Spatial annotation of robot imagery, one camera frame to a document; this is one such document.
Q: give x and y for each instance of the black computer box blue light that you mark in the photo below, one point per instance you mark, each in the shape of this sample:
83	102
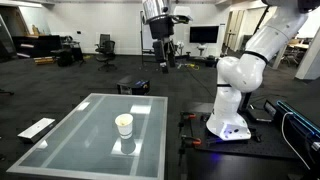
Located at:
133	86

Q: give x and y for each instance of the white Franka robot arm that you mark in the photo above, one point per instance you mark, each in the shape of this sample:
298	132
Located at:
230	100

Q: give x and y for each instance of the black low cabinet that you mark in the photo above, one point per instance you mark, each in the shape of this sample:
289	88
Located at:
36	46

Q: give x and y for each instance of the black office chair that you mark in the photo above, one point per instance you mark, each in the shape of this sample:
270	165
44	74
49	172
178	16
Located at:
106	50

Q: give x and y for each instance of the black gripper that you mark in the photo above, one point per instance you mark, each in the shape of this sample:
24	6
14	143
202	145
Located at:
161	28

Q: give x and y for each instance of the black wall monitor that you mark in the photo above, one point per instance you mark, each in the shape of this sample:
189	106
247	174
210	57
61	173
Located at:
204	34

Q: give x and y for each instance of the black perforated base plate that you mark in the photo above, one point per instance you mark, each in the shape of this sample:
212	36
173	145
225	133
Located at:
266	143

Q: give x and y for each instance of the white paper cup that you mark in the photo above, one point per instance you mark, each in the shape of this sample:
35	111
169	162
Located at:
124	126

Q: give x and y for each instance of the black controller box blue strip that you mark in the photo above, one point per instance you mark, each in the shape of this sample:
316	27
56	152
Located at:
300	126

